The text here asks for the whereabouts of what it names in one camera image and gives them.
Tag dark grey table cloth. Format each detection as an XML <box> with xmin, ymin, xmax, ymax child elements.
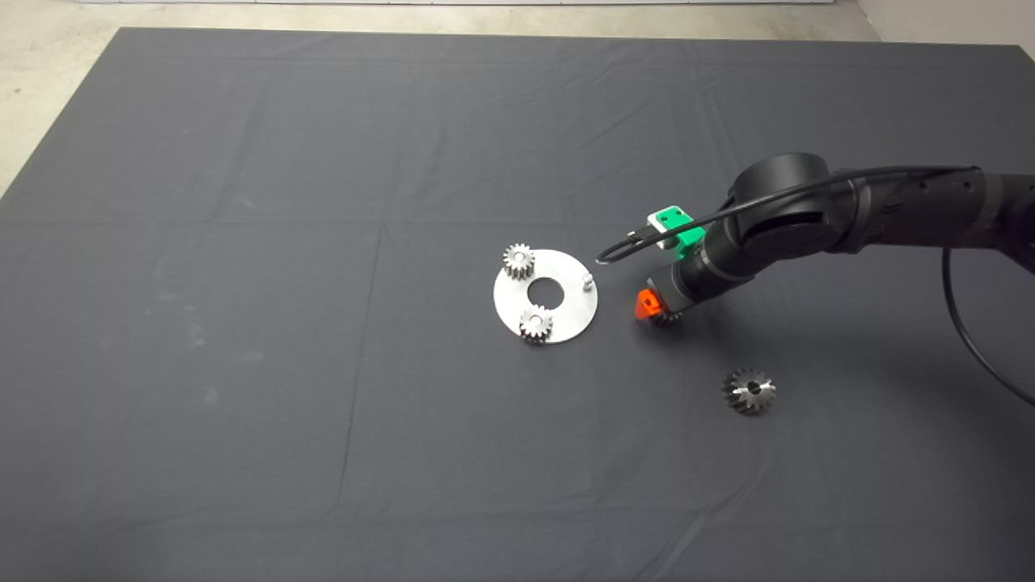
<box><xmin>0</xmin><ymin>27</ymin><xmax>1035</xmax><ymax>582</ymax></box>

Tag round metal plate with hole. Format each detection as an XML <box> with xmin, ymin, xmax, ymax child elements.
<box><xmin>492</xmin><ymin>249</ymin><xmax>599</xmax><ymax>344</ymax></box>

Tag larger steel bevel gear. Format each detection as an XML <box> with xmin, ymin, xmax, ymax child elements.
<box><xmin>721</xmin><ymin>368</ymin><xmax>778</xmax><ymax>416</ymax></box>

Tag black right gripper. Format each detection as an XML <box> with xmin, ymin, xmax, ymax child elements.
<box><xmin>635</xmin><ymin>259</ymin><xmax>712</xmax><ymax>320</ymax></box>

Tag bright green camera mount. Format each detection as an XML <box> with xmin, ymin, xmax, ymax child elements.
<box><xmin>647</xmin><ymin>205</ymin><xmax>706</xmax><ymax>259</ymax></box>

